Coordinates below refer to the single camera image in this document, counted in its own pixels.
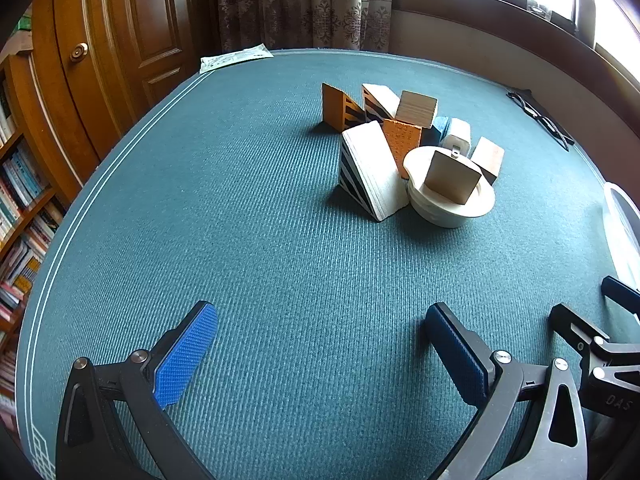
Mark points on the white paper packet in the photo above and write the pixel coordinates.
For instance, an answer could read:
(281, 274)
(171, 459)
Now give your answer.
(235, 57)

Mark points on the orange dotted block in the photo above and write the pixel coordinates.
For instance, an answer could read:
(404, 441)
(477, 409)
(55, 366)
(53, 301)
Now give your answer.
(402, 142)

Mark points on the blue block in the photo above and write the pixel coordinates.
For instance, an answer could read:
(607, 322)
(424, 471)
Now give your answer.
(440, 127)

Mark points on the clear drinking glass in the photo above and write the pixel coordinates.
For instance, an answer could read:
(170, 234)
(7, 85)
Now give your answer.
(539, 7)

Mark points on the light wooden cube block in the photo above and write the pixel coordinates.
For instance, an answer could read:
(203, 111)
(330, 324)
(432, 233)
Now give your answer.
(417, 107)

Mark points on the pale wooden square block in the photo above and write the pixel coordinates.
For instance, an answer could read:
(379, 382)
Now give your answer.
(452, 177)

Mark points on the dark box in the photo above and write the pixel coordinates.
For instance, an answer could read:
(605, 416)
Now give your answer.
(586, 15)

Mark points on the white cylinder block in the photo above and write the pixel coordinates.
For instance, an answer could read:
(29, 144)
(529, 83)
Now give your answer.
(457, 135)

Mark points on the orange striped triangular block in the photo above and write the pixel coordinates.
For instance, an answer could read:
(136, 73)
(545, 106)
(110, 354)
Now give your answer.
(332, 105)

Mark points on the rows of shelved books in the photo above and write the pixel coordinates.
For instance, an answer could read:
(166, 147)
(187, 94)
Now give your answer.
(20, 180)

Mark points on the brass door knob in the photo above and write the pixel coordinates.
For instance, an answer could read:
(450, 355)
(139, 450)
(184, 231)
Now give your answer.
(78, 53)

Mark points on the small white striped triangular block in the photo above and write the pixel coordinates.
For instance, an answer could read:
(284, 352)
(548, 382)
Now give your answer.
(380, 97)

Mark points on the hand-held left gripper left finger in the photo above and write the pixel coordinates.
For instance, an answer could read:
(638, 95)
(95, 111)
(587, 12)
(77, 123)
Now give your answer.
(185, 355)

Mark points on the green box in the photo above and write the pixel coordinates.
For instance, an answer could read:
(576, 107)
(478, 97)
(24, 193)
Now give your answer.
(25, 23)

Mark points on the brown wooden block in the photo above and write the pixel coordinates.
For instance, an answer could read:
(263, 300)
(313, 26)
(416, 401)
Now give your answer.
(487, 157)

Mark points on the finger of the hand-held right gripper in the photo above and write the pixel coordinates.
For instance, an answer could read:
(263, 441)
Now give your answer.
(572, 327)
(622, 294)

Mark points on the black eyeglasses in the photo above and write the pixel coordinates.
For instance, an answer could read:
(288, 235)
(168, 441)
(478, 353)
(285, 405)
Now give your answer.
(522, 100)

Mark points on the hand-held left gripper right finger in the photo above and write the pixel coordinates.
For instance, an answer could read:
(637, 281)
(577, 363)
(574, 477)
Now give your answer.
(460, 355)

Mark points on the patterned beige curtain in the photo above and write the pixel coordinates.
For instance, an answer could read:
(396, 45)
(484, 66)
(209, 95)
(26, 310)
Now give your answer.
(300, 0)

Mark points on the wooden door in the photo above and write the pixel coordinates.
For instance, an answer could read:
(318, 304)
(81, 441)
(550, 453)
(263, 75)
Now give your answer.
(150, 20)

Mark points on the wooden bookshelf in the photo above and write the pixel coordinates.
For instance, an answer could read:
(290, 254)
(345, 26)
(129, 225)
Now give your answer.
(15, 142)

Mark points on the white round object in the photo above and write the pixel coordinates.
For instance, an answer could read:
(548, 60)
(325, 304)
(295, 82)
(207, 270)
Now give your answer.
(622, 240)

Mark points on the white bowl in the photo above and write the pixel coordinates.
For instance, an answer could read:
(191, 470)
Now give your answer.
(440, 210)

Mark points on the large white striped triangular block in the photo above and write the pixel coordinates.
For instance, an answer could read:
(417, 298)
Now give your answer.
(375, 165)

